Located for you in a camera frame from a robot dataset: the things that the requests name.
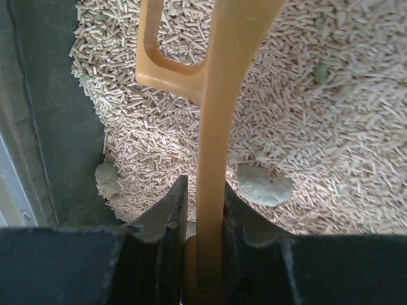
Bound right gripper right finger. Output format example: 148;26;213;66
223;186;406;304

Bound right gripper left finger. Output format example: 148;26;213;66
1;175;188;304

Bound yellow litter scoop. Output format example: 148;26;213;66
136;1;284;304

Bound dark brown litter box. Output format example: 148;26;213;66
1;1;120;226

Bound beige litter pellets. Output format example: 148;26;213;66
69;1;406;234

